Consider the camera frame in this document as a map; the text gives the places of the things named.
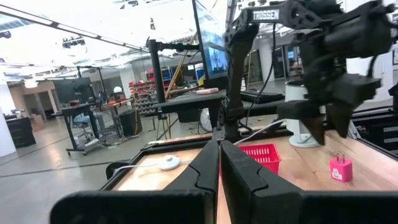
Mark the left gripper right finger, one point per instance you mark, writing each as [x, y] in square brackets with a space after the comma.
[242, 180]

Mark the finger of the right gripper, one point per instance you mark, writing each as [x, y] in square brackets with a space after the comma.
[314, 129]
[340, 119]

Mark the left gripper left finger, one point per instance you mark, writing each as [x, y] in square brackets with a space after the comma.
[202, 174]

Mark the pink USB wall charger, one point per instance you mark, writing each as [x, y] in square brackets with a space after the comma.
[340, 169]

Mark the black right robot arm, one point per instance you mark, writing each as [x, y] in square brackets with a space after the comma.
[237, 62]

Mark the black floor bin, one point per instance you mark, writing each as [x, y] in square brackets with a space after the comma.
[130, 122]

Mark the red plastic basket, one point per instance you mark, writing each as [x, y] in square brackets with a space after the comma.
[264, 154]

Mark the clear glass cup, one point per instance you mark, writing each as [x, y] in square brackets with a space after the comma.
[293, 91]

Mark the white round fan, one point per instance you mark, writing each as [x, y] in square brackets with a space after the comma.
[205, 120]

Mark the black keyboard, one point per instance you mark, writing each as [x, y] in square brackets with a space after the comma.
[261, 97]

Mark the pink flat object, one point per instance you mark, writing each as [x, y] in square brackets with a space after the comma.
[206, 91]

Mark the red parts shelf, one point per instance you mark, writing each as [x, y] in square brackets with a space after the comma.
[143, 96]

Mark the yellow diagonal pole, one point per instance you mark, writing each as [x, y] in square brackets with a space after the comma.
[180, 67]

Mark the black monitor pole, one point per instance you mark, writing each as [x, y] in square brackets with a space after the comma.
[157, 71]

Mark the large black monitor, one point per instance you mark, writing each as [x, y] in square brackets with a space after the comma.
[214, 46]

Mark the white round helmet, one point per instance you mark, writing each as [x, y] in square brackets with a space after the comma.
[117, 89]

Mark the black rolling desk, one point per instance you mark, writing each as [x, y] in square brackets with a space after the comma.
[77, 109]

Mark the dark monitor on rolling desk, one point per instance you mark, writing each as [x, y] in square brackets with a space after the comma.
[73, 89]

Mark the brown cardboard box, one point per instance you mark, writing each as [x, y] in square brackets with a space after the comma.
[38, 123]

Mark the black drawer cabinet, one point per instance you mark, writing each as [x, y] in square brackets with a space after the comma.
[20, 132]

